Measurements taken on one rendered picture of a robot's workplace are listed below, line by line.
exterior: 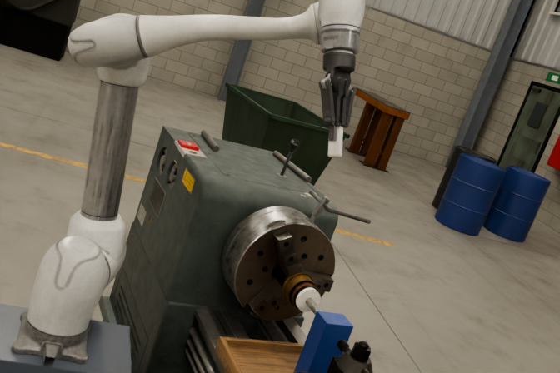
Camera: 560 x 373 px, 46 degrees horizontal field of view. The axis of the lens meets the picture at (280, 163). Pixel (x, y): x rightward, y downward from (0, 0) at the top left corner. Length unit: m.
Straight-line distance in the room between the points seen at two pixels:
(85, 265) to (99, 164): 0.29
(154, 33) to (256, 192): 0.64
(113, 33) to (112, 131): 0.31
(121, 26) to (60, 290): 0.65
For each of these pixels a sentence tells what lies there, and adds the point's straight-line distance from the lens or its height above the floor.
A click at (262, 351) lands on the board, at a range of 1.88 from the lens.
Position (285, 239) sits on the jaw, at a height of 1.20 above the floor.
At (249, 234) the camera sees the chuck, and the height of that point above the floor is 1.16.
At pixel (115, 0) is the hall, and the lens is 11.72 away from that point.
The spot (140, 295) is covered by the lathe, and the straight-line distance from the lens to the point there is 2.28.
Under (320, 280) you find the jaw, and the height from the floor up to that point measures 1.10.
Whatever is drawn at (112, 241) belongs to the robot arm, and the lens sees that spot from 1.84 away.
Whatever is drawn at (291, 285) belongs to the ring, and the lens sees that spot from 1.80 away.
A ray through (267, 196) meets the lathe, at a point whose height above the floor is 1.24.
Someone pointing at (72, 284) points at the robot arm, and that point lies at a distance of 1.68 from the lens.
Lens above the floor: 1.76
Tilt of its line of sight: 12 degrees down
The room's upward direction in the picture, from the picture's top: 19 degrees clockwise
